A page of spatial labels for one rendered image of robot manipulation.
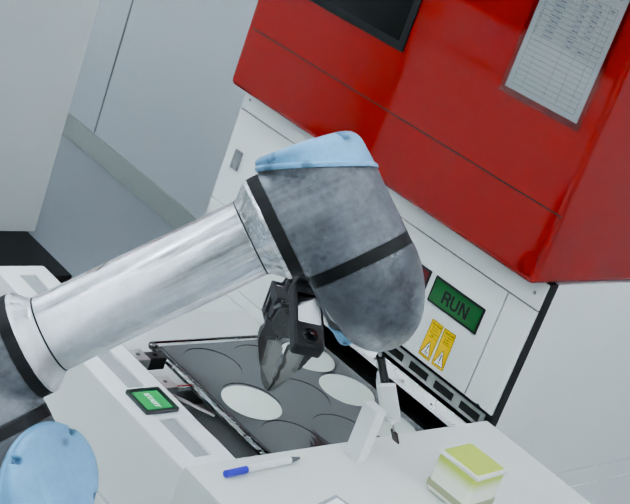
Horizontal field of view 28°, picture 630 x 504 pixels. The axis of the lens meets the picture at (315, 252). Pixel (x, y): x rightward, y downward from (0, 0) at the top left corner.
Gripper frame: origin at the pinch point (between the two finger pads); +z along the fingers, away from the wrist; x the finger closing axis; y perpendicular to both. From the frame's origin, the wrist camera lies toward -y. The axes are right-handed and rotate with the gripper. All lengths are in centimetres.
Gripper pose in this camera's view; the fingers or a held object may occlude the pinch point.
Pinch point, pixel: (271, 385)
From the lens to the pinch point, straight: 190.5
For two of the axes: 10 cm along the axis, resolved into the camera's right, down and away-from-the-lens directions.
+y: -1.6, -4.0, 9.0
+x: -9.3, -2.4, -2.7
